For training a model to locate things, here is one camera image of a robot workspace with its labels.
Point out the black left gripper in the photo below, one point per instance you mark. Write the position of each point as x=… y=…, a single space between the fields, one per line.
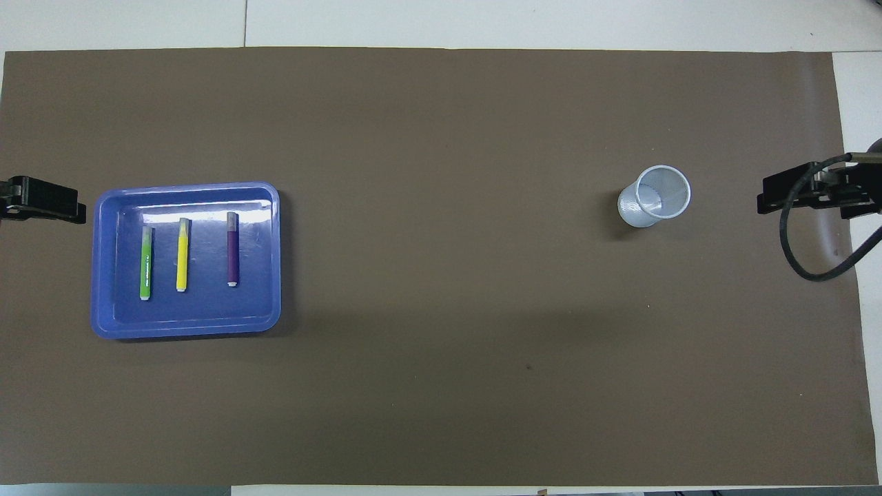
x=5 y=200

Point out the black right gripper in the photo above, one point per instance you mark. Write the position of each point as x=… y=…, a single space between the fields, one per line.
x=844 y=189

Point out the green marker pen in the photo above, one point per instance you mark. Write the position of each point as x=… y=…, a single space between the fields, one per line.
x=145 y=269

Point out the yellow marker pen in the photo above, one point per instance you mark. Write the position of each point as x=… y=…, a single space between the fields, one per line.
x=182 y=262

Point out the purple marker pen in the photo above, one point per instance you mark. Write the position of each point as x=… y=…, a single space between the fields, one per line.
x=233 y=255

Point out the translucent plastic pen cup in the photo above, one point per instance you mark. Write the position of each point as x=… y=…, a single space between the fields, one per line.
x=637 y=210

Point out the blue plastic tray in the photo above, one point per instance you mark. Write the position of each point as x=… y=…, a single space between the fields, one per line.
x=207 y=310

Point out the brown table mat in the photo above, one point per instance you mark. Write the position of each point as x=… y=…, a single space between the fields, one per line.
x=441 y=275

